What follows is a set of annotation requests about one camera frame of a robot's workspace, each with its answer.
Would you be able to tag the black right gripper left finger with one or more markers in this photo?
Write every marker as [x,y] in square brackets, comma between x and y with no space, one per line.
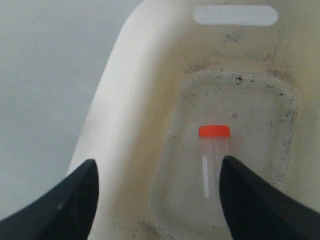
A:
[66,212]

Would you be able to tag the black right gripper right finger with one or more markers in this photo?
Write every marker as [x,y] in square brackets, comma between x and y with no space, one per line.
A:
[255,210]

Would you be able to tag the orange-capped tube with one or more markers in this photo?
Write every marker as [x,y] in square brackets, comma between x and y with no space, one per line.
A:
[214,142]

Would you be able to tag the cream plastic bin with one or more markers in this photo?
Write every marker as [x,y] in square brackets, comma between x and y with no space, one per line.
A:
[253,65]

